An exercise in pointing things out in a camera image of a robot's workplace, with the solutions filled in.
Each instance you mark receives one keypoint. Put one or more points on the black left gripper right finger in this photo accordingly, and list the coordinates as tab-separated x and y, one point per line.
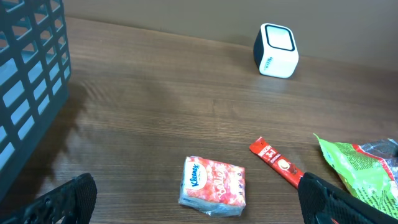
322	202

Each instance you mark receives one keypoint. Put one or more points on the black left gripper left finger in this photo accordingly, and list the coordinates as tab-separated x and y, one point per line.
72	202

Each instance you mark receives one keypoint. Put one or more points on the red coffee stick sachet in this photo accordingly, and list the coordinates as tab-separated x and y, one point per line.
277	161

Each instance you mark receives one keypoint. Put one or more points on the green candy bag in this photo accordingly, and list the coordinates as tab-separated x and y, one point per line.
368	171

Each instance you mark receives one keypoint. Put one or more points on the red Kleenex tissue pack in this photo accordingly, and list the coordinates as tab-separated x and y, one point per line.
214	188

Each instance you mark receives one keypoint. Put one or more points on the white barcode scanner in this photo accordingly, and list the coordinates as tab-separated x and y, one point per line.
275	51

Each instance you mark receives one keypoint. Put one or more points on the grey plastic basket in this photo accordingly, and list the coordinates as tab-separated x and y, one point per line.
35	70

